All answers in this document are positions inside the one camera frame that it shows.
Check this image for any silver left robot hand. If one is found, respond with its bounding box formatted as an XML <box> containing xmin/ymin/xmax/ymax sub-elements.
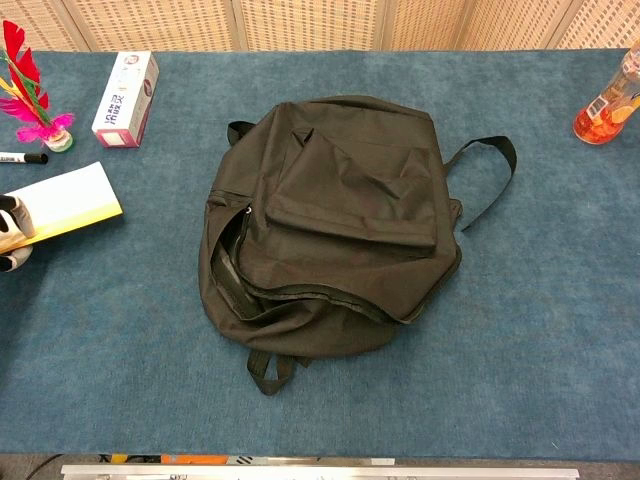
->
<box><xmin>0</xmin><ymin>194</ymin><xmax>39</xmax><ymax>274</ymax></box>

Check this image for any white book with yellow band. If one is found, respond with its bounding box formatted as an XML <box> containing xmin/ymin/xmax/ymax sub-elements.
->
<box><xmin>0</xmin><ymin>160</ymin><xmax>124</xmax><ymax>255</ymax></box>

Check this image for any black fabric backpack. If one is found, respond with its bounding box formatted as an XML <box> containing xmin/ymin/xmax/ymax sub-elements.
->
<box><xmin>197</xmin><ymin>94</ymin><xmax>518</xmax><ymax>397</ymax></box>

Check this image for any black marker pen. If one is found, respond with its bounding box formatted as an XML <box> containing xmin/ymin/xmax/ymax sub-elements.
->
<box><xmin>0</xmin><ymin>151</ymin><xmax>50</xmax><ymax>166</ymax></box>

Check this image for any red pink feather shuttlecock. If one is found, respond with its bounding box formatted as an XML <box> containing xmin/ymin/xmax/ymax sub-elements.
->
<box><xmin>0</xmin><ymin>19</ymin><xmax>76</xmax><ymax>153</ymax></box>

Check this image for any white pink toothpaste box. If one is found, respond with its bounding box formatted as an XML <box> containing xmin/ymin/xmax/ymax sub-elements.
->
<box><xmin>91</xmin><ymin>50</ymin><xmax>160</xmax><ymax>149</ymax></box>

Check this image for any orange black striped strip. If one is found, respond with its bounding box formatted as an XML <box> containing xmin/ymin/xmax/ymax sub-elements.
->
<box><xmin>98</xmin><ymin>453</ymin><xmax>396</xmax><ymax>467</ymax></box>

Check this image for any woven rattan folding screen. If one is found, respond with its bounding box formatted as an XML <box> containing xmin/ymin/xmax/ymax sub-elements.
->
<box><xmin>0</xmin><ymin>0</ymin><xmax>640</xmax><ymax>52</ymax></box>

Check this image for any blue felt table cloth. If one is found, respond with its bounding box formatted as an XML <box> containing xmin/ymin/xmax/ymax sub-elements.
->
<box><xmin>0</xmin><ymin>48</ymin><xmax>640</xmax><ymax>461</ymax></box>

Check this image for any orange drink bottle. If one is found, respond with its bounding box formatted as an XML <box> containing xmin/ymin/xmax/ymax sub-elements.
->
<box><xmin>572</xmin><ymin>35</ymin><xmax>640</xmax><ymax>146</ymax></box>

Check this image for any aluminium profile rail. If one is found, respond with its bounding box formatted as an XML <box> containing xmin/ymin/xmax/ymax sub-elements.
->
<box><xmin>60</xmin><ymin>463</ymin><xmax>581</xmax><ymax>480</ymax></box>

